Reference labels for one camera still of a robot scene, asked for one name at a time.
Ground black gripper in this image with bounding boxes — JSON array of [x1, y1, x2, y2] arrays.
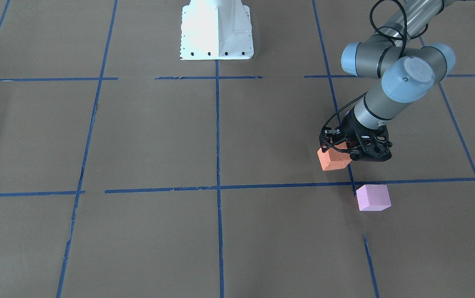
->
[[319, 110, 385, 161]]

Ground orange foam block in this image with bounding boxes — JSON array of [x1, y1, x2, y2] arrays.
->
[[317, 148, 352, 171]]

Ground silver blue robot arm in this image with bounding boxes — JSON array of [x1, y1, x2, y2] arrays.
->
[[319, 0, 456, 162]]

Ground pink foam block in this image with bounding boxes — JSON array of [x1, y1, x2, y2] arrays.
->
[[355, 184, 391, 211]]

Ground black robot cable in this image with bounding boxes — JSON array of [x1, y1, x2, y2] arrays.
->
[[322, 0, 408, 137]]

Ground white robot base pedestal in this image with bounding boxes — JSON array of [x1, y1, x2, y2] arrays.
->
[[179, 0, 254, 60]]

